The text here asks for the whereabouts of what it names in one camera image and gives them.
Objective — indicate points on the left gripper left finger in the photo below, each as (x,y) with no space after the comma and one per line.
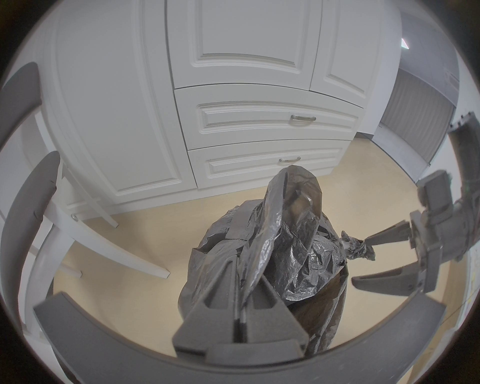
(202,330)

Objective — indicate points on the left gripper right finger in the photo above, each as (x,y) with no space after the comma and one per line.
(273,326)

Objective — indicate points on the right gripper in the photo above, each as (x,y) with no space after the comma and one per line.
(429,262)

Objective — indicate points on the black plastic bag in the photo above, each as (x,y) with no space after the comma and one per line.
(292,232)

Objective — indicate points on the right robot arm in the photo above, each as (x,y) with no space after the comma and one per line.
(468,157)

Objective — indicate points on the white chair with grey seat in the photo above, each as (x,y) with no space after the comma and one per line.
(22,225)

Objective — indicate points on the square ceiling light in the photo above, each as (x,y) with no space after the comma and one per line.
(405,43)

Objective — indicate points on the white wardrobe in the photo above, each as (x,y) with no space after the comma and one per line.
(112,93)

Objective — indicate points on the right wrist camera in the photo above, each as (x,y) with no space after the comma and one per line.
(435,189)

